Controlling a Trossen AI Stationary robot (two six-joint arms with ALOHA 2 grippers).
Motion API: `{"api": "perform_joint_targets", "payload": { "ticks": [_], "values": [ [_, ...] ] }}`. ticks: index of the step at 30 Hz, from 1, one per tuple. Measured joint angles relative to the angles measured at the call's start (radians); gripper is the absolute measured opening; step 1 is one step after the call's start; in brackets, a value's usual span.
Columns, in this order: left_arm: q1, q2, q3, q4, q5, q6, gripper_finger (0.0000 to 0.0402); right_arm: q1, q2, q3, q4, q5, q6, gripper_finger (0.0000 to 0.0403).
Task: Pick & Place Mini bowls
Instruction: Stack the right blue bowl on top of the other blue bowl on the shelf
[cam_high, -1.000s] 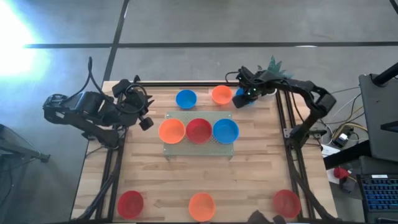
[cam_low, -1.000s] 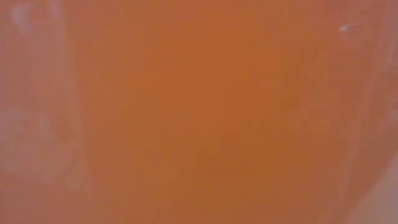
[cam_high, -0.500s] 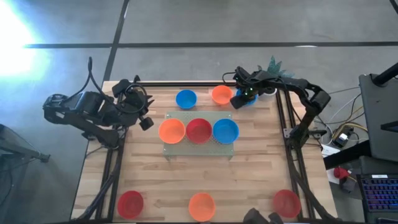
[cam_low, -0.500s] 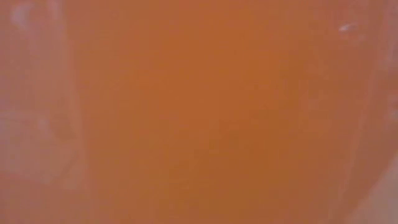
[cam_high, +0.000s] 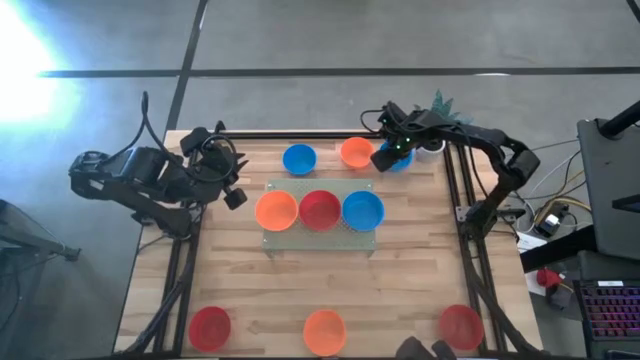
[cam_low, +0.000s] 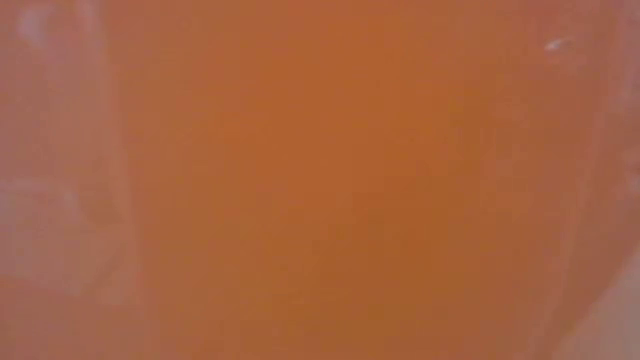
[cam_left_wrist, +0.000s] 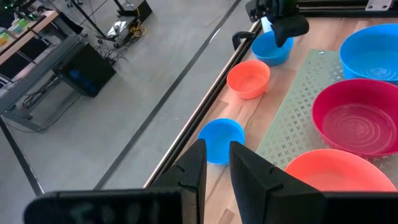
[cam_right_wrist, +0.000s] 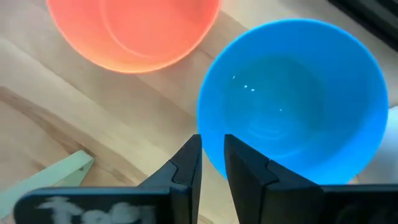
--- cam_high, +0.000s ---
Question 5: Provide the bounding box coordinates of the green snake plant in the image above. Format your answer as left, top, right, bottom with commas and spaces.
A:
428, 89, 474, 126

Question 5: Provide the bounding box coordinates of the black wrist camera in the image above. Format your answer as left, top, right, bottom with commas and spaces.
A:
179, 126, 212, 157
380, 100, 409, 126

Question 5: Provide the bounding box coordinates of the green perforated metal rack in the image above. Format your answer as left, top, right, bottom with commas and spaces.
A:
261, 178, 377, 259

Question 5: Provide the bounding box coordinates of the blue plastic mini bowl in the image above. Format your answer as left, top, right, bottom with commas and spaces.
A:
378, 141, 416, 174
282, 143, 318, 177
341, 190, 386, 233

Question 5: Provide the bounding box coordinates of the small red object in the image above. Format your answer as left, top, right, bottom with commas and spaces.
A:
536, 268, 564, 290

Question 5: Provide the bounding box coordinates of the black small device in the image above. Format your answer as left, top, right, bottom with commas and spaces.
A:
544, 285, 574, 311

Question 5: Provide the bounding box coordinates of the glass side table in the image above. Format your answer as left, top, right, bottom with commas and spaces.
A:
0, 198, 82, 360

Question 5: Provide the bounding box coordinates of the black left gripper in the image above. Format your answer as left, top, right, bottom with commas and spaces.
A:
199, 142, 250, 212

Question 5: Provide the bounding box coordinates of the black power adapter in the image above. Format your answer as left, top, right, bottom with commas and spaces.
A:
533, 212, 570, 239

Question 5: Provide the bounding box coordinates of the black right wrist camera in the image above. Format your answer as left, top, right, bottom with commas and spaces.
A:
380, 100, 409, 126

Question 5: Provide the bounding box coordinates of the orange plastic mini bowl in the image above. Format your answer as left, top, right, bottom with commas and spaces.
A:
302, 309, 348, 357
339, 136, 376, 170
254, 189, 300, 233

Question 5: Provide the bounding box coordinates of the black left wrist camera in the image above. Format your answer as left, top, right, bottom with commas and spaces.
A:
179, 126, 212, 157

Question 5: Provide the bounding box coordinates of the dark grey flat panel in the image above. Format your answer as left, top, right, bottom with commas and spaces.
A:
576, 117, 640, 262

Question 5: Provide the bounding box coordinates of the red plastic mini bowl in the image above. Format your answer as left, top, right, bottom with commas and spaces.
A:
298, 189, 343, 233
438, 304, 485, 351
188, 306, 232, 353

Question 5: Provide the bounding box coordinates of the black pole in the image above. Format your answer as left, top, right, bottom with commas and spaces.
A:
598, 99, 640, 140

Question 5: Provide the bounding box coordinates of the dark grey rounded object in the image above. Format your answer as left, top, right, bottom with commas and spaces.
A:
394, 335, 434, 360
431, 339, 457, 360

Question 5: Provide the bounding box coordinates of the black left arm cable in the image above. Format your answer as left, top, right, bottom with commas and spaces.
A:
127, 91, 239, 184

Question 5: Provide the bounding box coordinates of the black aluminium table frame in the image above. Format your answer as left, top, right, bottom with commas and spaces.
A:
114, 129, 546, 360

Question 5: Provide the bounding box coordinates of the white paper sheet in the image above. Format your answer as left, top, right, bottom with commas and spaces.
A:
516, 232, 549, 254

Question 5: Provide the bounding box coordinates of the laptop with backlit keyboard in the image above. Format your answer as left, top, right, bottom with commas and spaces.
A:
572, 249, 640, 360

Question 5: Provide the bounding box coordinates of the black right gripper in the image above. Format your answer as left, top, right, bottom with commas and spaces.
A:
370, 110, 432, 174

